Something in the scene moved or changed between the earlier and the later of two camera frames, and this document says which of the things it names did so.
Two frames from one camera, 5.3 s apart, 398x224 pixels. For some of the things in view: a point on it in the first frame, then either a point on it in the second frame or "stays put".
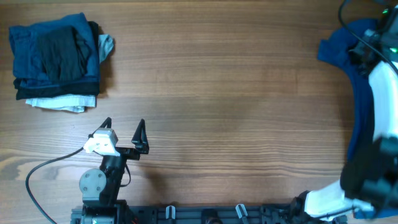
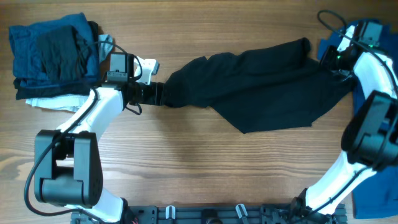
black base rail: (193, 214) stays put
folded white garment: (76, 103) stays put
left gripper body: (128, 154) → (147, 94)
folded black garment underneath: (26, 91) stays put
